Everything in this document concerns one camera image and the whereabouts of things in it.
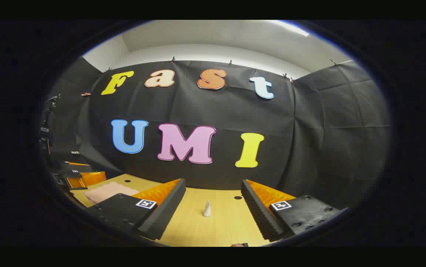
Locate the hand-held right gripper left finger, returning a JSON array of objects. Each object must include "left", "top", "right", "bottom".
[{"left": 85, "top": 178, "right": 186, "bottom": 241}]

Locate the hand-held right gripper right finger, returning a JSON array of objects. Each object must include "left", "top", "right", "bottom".
[{"left": 241, "top": 179, "right": 349, "bottom": 242}]

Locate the pink suitcase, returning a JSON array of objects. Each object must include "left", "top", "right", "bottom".
[{"left": 84, "top": 181, "right": 140, "bottom": 205}]

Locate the black tripod stand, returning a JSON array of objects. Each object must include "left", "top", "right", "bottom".
[{"left": 39, "top": 93, "right": 61, "bottom": 153}]

